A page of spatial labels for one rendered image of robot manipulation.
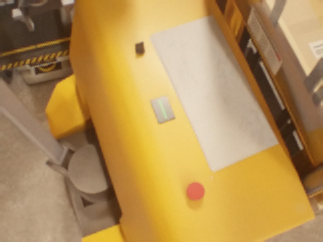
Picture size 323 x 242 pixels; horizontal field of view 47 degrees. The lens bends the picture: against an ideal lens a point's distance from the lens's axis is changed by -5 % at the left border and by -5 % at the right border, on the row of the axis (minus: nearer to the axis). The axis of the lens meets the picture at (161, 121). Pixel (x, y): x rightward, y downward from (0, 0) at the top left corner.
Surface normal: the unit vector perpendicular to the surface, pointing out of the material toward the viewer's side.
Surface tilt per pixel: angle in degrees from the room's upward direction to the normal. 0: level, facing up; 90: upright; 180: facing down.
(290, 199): 0
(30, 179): 0
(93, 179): 0
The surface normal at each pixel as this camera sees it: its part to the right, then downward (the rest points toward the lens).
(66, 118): -0.36, -0.19
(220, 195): -0.01, -0.33
